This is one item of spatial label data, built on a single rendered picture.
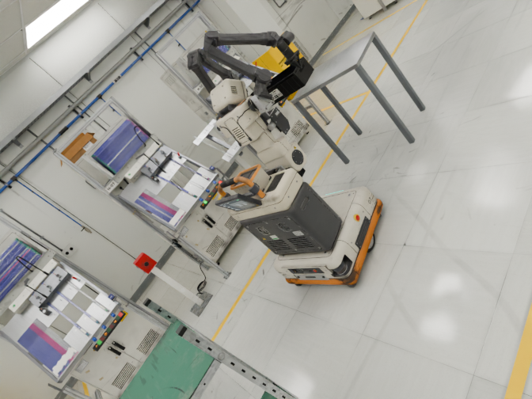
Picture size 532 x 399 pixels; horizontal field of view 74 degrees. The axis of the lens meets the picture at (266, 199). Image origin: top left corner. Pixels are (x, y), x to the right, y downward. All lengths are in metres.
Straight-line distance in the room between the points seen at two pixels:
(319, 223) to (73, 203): 3.70
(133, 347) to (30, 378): 1.97
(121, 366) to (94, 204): 2.25
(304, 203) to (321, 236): 0.22
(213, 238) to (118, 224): 1.79
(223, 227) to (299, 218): 1.94
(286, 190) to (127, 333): 2.30
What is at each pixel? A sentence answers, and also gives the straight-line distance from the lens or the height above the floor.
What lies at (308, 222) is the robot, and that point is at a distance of 2.08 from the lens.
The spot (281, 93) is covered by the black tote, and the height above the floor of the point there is 1.06.
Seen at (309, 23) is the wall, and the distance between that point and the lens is 7.62.
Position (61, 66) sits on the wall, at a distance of 5.52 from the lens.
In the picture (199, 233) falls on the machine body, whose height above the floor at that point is 0.40.
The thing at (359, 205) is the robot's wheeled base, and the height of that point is 0.26.
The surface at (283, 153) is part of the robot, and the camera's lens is 2.28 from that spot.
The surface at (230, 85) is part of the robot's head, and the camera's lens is 2.21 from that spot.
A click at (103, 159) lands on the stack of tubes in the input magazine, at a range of 3.73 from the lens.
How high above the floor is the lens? 1.58
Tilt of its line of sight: 23 degrees down
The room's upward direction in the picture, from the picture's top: 47 degrees counter-clockwise
